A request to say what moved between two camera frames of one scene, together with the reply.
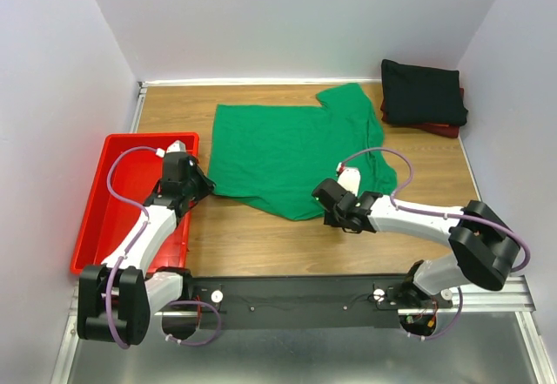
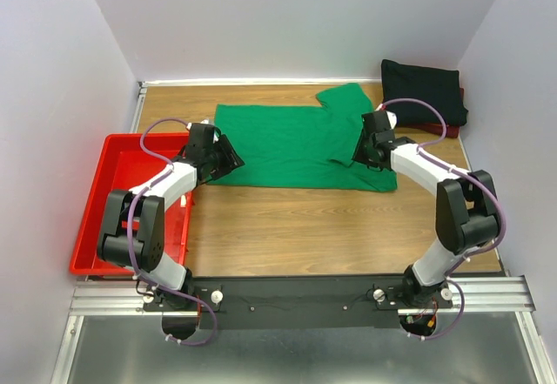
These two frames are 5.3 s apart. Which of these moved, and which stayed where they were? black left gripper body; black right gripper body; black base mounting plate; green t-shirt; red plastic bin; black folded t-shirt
Moved: green t-shirt; black right gripper body; black left gripper body
Stayed: black base mounting plate; red plastic bin; black folded t-shirt
